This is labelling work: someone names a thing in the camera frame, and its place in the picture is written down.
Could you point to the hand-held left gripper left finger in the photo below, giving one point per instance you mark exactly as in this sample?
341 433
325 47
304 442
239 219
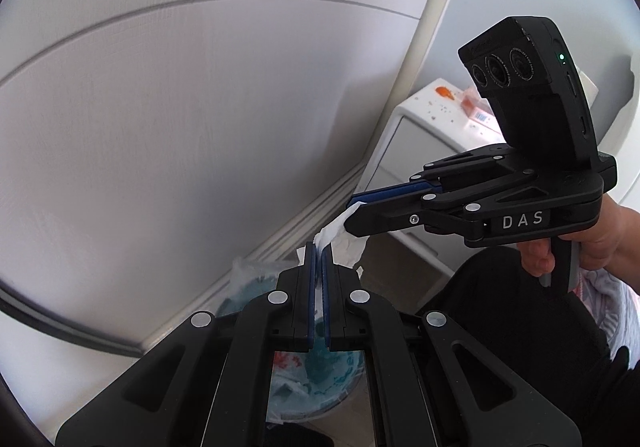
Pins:
313 297

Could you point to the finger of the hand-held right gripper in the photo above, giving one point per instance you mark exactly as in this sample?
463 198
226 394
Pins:
385 217
395 191

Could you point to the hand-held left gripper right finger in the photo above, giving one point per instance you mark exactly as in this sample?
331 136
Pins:
326 307

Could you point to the white tissue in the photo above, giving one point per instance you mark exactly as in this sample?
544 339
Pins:
345 239

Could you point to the pink box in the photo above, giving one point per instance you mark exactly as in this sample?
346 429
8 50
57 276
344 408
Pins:
472 104

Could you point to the trash bin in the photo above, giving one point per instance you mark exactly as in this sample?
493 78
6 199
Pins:
340 377

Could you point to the white plastic bag red print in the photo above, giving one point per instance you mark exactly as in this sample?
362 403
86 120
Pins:
287 377

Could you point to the person's right forearm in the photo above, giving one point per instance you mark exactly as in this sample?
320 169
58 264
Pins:
634 262

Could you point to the person's right hand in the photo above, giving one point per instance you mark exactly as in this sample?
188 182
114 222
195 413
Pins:
607 232

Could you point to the white nightstand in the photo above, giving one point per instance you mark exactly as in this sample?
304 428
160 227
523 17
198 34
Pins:
400 147

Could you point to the orange peel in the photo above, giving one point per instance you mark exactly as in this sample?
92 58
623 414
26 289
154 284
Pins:
444 92

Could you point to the white bed headboard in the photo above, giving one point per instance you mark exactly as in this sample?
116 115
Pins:
622 152

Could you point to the white patterned bedding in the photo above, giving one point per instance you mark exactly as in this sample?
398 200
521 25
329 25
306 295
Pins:
615 297

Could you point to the white wardrobe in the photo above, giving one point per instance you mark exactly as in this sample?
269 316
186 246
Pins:
175 127

